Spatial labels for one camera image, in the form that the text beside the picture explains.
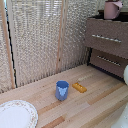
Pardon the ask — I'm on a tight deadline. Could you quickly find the brown drawer with short handle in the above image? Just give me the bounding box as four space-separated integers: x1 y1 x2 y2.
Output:
84 17 128 61

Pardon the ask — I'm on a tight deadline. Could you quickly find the pink mug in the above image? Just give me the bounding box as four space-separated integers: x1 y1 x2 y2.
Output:
103 0 124 21

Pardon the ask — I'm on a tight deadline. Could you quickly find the blue cup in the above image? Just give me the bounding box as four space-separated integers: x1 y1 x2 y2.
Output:
54 80 70 102

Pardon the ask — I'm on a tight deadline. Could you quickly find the dark wooden drawer cabinet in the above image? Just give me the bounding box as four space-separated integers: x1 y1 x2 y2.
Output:
83 9 128 83

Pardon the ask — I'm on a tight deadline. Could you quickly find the yellow block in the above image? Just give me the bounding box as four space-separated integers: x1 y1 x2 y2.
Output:
72 82 88 94

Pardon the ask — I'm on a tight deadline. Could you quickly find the wide bamboo blind panel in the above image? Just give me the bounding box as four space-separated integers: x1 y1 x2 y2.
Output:
7 0 64 88

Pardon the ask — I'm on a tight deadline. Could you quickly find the white patterned plate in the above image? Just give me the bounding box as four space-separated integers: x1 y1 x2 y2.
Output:
0 99 39 128

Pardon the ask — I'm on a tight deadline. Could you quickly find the brown drawer with long handle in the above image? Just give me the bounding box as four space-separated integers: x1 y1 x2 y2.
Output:
88 48 128 81

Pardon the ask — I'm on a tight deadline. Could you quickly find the grey robot base mount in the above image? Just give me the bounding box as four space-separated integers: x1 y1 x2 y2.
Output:
111 106 128 128

